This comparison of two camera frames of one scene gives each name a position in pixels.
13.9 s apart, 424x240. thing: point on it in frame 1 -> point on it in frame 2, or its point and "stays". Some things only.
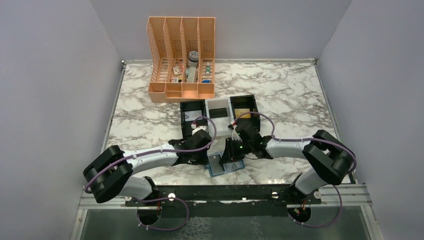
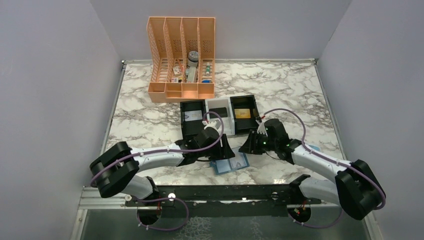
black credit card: x=217 y=113 stays
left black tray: x=190 y=111 stays
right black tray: x=246 y=102 stays
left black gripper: x=203 y=160 -> x=224 y=152
